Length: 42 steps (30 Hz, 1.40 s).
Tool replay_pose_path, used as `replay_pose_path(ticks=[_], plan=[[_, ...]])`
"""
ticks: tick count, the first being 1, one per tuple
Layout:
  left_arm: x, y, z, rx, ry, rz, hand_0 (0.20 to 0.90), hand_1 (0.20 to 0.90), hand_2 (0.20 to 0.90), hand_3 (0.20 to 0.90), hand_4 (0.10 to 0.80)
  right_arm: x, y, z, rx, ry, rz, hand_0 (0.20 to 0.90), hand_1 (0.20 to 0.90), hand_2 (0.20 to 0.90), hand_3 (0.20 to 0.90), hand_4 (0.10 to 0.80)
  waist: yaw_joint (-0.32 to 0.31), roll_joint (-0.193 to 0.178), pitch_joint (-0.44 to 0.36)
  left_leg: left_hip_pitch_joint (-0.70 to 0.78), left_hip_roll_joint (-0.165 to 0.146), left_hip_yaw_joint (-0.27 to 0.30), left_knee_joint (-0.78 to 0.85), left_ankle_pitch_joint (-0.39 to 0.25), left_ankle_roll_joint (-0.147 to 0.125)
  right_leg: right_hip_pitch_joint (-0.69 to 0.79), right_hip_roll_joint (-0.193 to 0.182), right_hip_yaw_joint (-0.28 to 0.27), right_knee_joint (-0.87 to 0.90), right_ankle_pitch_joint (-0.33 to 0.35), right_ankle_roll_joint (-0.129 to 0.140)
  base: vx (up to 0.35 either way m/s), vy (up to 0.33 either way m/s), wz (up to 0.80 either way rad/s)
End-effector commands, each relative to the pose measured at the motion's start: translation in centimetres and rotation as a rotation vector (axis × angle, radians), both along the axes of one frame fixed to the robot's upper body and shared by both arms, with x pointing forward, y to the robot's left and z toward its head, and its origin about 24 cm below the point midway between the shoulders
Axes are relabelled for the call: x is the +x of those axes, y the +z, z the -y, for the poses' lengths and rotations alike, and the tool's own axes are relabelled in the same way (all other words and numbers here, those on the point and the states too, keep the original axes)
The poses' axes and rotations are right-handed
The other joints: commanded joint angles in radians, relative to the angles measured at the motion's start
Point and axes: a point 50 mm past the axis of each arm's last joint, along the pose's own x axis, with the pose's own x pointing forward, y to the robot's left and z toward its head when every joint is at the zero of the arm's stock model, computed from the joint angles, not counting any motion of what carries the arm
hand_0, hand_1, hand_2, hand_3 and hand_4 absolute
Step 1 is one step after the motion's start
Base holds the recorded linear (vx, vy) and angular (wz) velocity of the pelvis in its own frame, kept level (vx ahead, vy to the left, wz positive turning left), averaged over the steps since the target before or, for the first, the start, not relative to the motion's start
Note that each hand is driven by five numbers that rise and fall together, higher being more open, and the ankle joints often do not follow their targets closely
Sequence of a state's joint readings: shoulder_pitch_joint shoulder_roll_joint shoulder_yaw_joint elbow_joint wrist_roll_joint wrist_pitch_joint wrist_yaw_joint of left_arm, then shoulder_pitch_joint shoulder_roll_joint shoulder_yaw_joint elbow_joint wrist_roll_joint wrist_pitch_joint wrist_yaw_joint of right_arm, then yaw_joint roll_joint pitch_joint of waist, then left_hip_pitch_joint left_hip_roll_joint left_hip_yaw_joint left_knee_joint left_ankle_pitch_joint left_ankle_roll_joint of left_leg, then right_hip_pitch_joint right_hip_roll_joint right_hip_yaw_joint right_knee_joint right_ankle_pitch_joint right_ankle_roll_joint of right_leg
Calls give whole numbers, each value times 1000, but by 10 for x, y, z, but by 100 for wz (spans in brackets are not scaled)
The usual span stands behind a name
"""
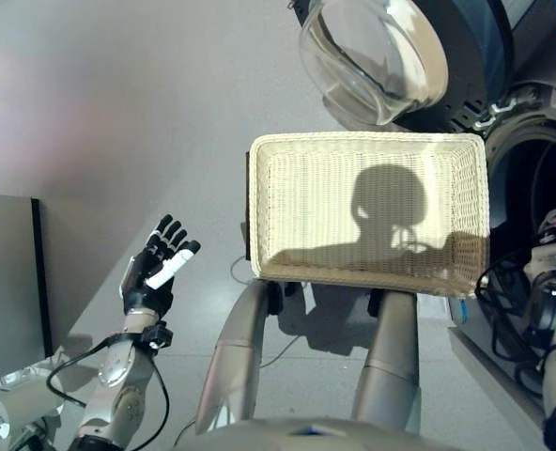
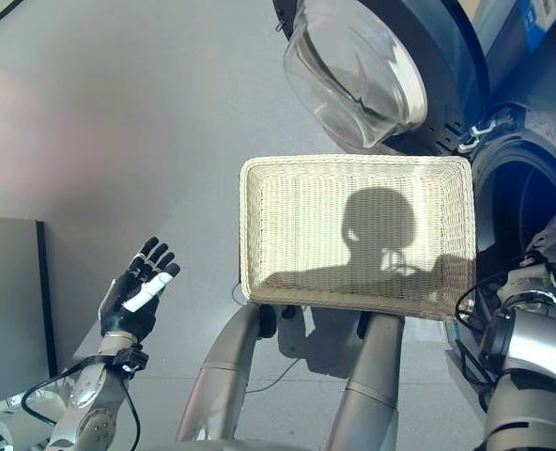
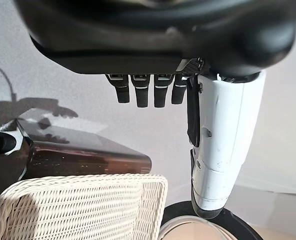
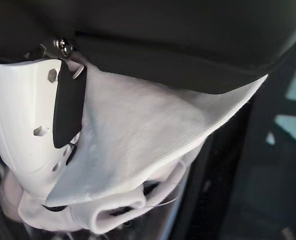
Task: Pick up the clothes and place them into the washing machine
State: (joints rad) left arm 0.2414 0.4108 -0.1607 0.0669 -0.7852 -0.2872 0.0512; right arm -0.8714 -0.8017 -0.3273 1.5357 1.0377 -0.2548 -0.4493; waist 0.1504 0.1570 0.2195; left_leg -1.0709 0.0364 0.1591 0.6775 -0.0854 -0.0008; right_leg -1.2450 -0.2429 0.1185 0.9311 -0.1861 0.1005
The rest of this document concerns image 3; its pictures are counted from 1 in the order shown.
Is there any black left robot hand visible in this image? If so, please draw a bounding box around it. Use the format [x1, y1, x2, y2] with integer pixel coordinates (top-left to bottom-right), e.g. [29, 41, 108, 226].
[12, 0, 296, 220]

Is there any round glass washing machine door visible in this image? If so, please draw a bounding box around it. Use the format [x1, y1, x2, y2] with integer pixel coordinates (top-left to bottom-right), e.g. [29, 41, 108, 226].
[159, 199, 264, 240]

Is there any cream wicker laundry basket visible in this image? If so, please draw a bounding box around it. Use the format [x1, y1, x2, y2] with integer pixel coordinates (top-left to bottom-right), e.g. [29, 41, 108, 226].
[0, 173, 169, 240]

